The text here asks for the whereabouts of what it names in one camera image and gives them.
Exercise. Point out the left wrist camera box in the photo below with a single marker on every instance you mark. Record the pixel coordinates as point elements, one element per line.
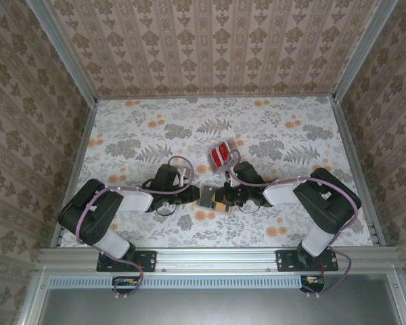
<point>184,177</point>

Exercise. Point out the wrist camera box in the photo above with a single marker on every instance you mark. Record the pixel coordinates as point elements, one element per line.
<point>184,177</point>
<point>227,180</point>

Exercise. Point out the black connector box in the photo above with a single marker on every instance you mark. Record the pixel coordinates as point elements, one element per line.
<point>125,284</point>
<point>313,283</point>

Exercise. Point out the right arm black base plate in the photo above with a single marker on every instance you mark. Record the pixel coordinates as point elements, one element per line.
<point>284,260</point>

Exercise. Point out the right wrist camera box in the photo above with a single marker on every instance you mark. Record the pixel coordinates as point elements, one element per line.
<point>227,180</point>

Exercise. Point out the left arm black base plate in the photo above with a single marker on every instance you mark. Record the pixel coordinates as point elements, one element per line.
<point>145,260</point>

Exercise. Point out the beige leather card holder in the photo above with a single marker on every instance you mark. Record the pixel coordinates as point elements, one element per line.
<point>206,203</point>

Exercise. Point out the red VIP card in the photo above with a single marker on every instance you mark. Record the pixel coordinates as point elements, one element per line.
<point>222,149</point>

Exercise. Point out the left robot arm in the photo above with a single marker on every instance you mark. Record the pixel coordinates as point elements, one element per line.
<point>88,213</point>

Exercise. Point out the black VIP card 88888830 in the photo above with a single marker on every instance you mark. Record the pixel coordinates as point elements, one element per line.
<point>208,193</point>

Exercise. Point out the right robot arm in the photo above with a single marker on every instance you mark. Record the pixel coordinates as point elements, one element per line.
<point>325,206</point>

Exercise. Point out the aluminium frame post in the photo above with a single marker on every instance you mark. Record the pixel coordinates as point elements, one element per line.
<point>67,54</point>
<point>363,50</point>

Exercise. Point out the red clear card box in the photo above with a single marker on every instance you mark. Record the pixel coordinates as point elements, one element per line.
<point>233,145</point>

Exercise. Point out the aluminium table edge rail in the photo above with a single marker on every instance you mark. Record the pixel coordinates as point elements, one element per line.
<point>216,97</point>
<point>84,135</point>
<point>349,142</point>

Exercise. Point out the grey metal panel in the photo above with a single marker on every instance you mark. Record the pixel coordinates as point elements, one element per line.
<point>216,308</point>

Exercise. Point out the red card with stripe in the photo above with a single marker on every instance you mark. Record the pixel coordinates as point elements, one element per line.
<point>217,162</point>

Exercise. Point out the wide aluminium mounting rail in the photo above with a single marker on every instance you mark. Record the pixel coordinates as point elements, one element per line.
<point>216,259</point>

